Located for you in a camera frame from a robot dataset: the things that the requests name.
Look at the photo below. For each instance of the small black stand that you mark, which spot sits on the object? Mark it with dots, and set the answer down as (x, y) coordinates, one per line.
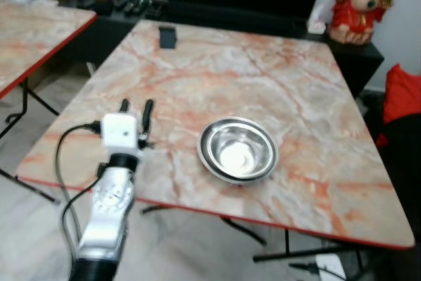
(167, 37)

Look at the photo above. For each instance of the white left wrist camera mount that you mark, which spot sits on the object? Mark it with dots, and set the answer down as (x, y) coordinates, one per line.
(120, 133)

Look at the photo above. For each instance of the marble top folding table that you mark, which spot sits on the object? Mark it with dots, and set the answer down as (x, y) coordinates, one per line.
(263, 83)
(33, 37)

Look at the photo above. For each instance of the black chair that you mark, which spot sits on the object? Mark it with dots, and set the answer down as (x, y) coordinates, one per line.
(401, 189)

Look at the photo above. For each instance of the red cushion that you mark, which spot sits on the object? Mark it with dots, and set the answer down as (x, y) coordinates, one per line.
(402, 97)

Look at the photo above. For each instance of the white power strip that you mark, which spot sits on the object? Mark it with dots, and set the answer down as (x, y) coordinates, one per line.
(329, 268)

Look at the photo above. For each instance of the small white box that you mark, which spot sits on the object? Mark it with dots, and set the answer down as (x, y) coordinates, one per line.
(318, 26)

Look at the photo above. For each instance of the stainless steel bowl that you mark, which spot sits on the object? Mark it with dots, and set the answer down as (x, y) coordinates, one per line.
(238, 153)

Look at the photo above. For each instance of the red seated statue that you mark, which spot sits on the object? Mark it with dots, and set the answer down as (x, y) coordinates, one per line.
(358, 8)

